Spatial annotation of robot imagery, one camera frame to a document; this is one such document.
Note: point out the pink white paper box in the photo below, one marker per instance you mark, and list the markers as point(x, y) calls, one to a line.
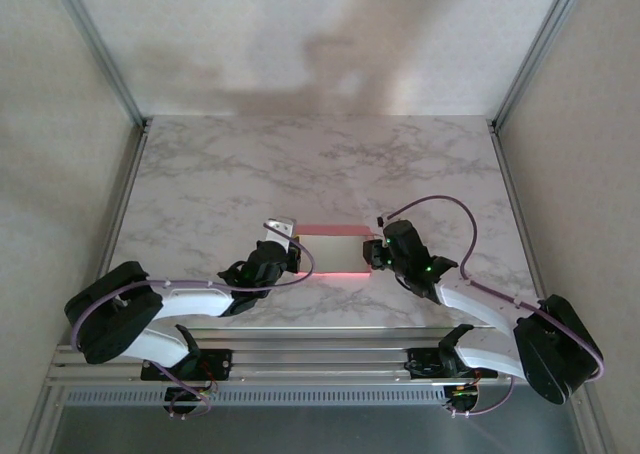
point(332, 254)

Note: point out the aluminium frame post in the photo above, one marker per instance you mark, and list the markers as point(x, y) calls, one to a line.
point(100, 49)
point(541, 49)

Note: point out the aluminium front frame rail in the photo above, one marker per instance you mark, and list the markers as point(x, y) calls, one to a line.
point(320, 359)

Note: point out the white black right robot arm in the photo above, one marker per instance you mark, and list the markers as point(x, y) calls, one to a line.
point(475, 301)

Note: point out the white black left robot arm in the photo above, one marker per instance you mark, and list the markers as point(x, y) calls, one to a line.
point(195, 299)

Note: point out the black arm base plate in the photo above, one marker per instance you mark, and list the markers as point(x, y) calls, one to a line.
point(220, 364)
point(425, 364)

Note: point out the grey metal sheet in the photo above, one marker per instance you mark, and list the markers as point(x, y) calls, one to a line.
point(320, 431)

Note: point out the aluminium frame leg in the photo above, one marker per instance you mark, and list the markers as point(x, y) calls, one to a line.
point(592, 419)
point(45, 419)

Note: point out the aluminium side rail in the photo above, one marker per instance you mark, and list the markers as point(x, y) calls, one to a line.
point(510, 174)
point(131, 174)

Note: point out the small control board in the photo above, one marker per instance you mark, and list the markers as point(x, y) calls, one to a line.
point(187, 396)
point(462, 396)

